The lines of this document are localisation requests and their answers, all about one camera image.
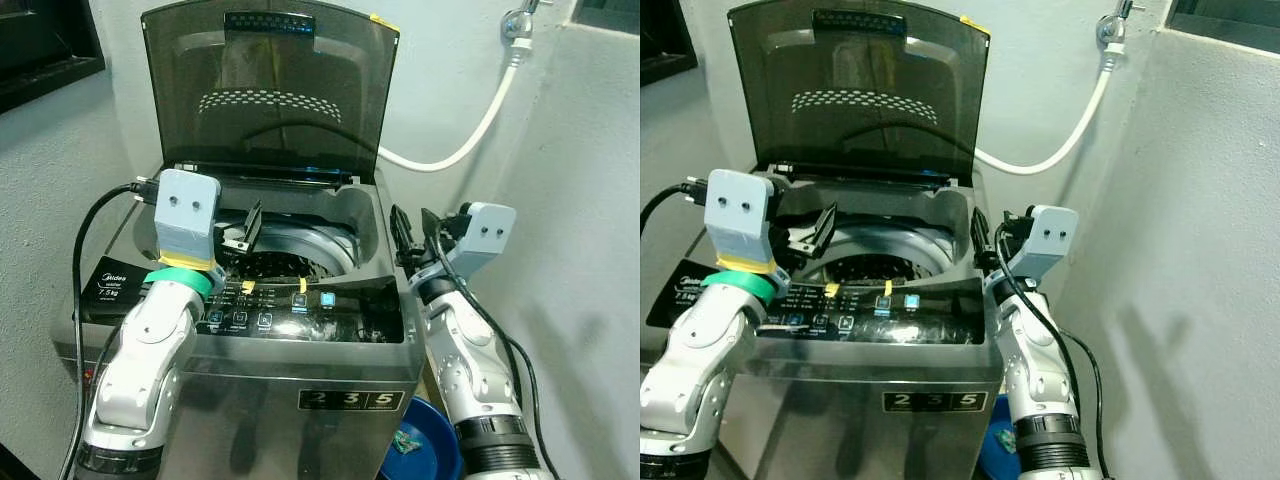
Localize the blue plastic basin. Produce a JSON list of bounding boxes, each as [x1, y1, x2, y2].
[[975, 420, 1021, 480], [378, 398, 463, 480]]

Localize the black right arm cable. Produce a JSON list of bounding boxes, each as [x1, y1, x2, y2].
[[425, 225, 546, 480], [995, 225, 1111, 480]]

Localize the smoked transparent washer lid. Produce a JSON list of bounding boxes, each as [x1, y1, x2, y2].
[[140, 0, 401, 186], [727, 0, 991, 186]]

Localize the metal water tap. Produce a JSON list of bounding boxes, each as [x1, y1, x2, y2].
[[500, 0, 551, 43], [1095, 0, 1146, 49]]

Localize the white water hose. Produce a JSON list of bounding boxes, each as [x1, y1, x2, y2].
[[975, 40, 1116, 176], [378, 35, 526, 173]]

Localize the grey washing machine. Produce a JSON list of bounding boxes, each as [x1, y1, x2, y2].
[[50, 165, 426, 480], [640, 165, 1006, 480]]

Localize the dark window frame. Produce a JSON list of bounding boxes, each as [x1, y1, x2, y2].
[[570, 0, 641, 36], [0, 0, 106, 113], [640, 0, 699, 86], [1165, 0, 1280, 56]]

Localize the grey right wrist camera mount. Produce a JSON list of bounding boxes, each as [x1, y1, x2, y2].
[[440, 202, 518, 281], [1010, 205, 1081, 284]]

